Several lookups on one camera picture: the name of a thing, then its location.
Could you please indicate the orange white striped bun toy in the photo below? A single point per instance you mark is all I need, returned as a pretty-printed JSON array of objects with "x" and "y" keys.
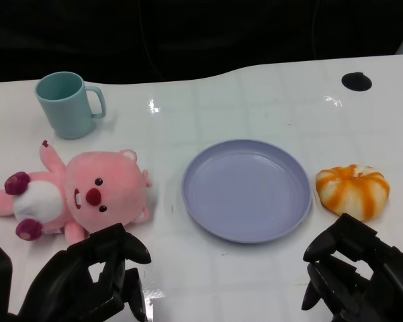
[{"x": 352, "y": 192}]

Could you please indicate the pink plush beaver doll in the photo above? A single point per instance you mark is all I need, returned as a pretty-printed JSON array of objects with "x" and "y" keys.
[{"x": 104, "y": 188}]

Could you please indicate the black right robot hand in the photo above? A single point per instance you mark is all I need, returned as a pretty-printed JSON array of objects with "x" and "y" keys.
[{"x": 366, "y": 268}]

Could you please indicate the lavender plastic plate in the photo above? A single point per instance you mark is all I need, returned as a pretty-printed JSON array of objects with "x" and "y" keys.
[{"x": 245, "y": 191}]

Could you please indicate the teal plastic mug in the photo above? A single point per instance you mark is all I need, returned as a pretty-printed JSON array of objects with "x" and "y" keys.
[{"x": 70, "y": 114}]

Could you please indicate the black round table grommet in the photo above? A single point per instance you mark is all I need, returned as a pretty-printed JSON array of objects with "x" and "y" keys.
[{"x": 356, "y": 82}]

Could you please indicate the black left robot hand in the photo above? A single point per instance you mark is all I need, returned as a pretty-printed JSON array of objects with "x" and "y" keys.
[{"x": 74, "y": 278}]

